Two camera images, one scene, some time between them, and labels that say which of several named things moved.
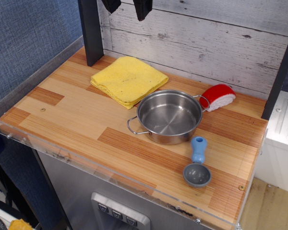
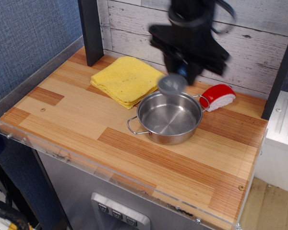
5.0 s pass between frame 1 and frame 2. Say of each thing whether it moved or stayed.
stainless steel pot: stayed
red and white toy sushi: stayed
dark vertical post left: stayed
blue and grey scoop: moved
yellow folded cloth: stayed
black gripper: moved
